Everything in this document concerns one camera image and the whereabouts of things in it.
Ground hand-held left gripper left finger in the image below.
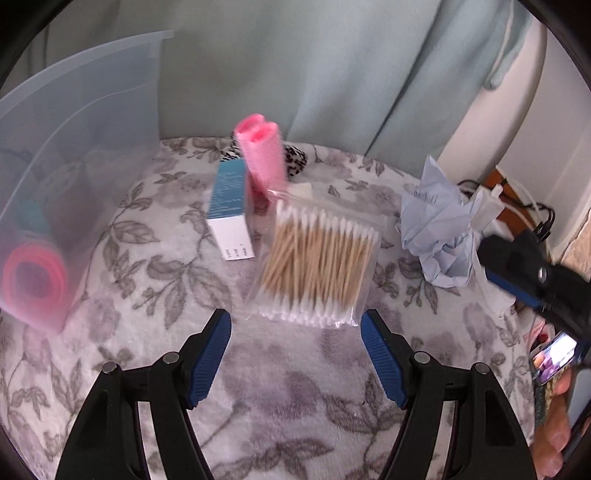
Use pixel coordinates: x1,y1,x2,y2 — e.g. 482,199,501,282
55,308,232,480

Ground smartphone with lit screen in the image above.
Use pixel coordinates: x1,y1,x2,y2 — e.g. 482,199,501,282
530,331,579,385

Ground crumpled pale blue paper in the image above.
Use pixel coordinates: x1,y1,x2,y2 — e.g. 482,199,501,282
396,155,485,291

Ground teal item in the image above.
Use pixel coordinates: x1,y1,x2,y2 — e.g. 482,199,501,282
13,198,52,237

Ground white charger with cables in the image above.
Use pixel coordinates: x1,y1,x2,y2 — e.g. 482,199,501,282
457,179,556,241

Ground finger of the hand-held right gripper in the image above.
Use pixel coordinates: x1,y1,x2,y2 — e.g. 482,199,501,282
477,234,551,311

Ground pale green curtain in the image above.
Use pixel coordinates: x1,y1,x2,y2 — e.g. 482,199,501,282
46,0,534,163

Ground large pink hair roller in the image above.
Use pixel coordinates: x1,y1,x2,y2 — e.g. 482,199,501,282
2,244,70,320

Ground clear plastic storage bin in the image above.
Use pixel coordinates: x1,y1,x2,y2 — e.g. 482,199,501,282
0,30,175,334

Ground blue and white box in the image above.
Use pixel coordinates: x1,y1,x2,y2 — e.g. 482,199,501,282
206,159,256,262

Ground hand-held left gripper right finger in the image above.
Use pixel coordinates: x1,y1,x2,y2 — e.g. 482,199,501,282
360,309,539,480

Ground leopard print scrunchie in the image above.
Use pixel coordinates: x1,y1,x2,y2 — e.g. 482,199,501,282
221,138,309,182

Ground grey floral blanket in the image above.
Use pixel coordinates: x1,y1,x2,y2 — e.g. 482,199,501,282
0,136,542,480

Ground wooden furniture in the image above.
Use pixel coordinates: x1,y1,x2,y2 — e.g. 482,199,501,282
485,168,539,232

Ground bag of cotton swabs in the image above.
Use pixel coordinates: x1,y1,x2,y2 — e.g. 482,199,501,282
244,182,387,331

